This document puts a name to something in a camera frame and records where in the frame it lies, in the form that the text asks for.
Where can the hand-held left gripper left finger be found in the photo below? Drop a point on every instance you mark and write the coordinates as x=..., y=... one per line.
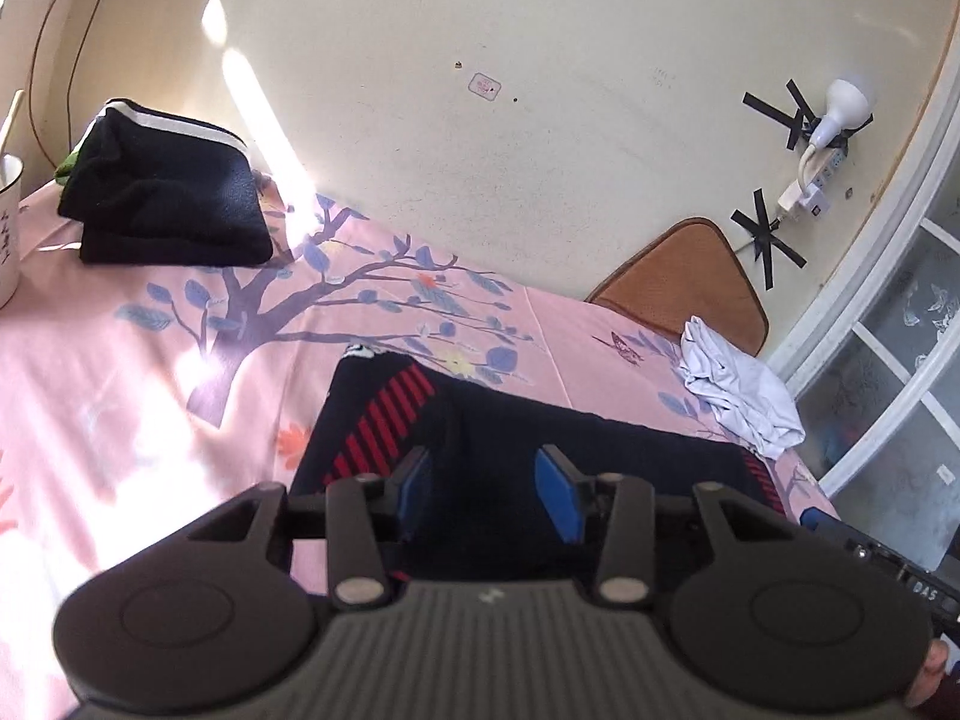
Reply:
x=412, y=493

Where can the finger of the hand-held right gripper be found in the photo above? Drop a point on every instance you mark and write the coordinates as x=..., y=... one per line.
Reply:
x=817, y=519

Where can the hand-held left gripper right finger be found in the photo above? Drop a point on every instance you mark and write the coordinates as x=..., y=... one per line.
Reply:
x=559, y=496

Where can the black patterned knit sweater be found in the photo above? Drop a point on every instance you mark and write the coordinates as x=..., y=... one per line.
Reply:
x=525, y=435

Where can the person's right hand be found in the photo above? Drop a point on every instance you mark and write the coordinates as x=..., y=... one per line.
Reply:
x=931, y=675

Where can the white crumpled cloth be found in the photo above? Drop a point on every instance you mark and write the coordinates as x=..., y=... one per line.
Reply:
x=739, y=390

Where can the white framed glass door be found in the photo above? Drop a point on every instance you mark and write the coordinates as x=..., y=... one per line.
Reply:
x=885, y=360

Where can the brown woven seat cushion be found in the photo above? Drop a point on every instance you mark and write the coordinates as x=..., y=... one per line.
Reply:
x=682, y=277

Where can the pink floral bedsheet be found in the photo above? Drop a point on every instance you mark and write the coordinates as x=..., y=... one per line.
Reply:
x=150, y=390

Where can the black tape cross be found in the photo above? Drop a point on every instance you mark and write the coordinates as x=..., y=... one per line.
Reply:
x=766, y=236
x=780, y=114

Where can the white power strip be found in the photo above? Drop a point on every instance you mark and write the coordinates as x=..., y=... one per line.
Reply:
x=825, y=169

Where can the black folded garment white stripe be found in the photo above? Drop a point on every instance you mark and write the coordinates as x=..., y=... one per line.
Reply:
x=165, y=202

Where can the green cloth item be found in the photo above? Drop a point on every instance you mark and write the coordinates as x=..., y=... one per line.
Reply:
x=67, y=167

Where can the white enamel mug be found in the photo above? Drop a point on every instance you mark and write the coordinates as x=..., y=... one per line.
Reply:
x=9, y=232

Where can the wooden stick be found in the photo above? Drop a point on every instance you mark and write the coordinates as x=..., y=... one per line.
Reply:
x=11, y=124

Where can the small wall sticker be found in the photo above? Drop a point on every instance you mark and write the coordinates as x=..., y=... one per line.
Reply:
x=485, y=85

